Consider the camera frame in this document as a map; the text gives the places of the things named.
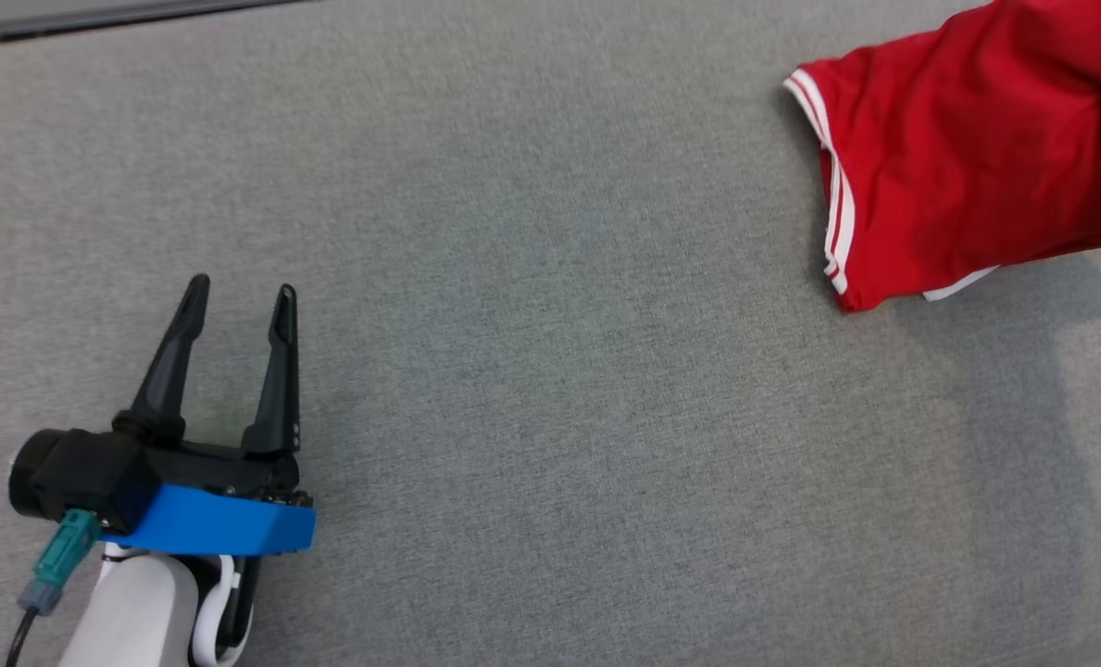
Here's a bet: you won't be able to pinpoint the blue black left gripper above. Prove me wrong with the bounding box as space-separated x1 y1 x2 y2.
104 273 317 558

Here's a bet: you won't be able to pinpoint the red white basketball shorts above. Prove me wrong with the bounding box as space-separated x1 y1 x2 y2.
782 0 1101 315

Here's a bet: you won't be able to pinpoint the black cable with teal plug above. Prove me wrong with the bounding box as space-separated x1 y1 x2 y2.
4 508 103 667

